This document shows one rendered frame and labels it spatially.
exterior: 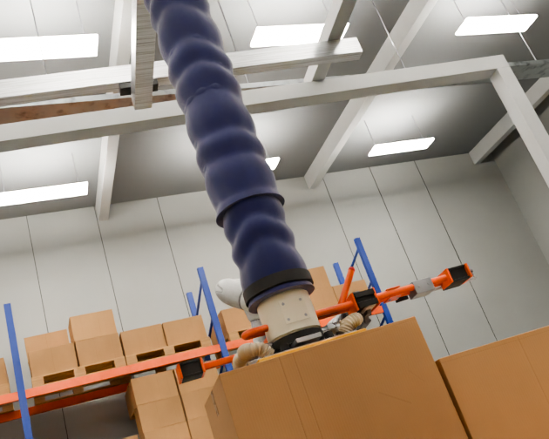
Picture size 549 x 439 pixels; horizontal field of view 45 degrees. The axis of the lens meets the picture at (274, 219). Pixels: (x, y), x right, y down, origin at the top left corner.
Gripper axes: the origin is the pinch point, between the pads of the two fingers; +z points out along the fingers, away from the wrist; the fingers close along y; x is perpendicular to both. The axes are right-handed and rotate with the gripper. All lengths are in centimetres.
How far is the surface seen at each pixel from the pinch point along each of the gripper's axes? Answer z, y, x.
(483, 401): 18.3, 41.0, -14.0
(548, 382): 18, 42, -36
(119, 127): -161, -191, 40
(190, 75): 10, -91, 35
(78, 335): -711, -243, 93
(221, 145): 11, -61, 32
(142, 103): -118, -176, 30
